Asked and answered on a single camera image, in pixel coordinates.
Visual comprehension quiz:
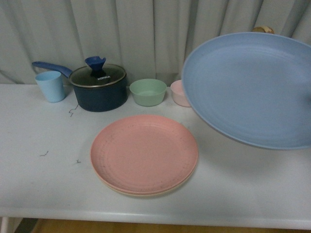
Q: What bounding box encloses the grey curtain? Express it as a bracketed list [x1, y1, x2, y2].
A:
[0, 0, 311, 84]

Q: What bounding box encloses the cream plate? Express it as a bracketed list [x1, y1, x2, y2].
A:
[96, 168, 196, 198]

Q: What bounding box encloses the blue plate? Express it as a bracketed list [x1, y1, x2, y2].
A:
[181, 32, 311, 150]

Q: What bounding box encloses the green bowl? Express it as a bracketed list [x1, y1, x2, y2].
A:
[129, 79, 167, 107]

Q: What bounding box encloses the dark blue saucepan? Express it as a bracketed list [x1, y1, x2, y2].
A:
[32, 61, 128, 112]

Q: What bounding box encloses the light blue cup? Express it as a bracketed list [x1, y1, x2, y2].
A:
[35, 71, 65, 103]

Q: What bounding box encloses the glass pot lid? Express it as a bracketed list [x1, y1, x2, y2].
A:
[69, 56, 126, 88]

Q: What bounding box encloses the pink plate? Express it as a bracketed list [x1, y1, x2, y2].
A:
[90, 115, 199, 193]

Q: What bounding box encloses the pink bowl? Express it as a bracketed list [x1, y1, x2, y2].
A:
[171, 80, 191, 107]

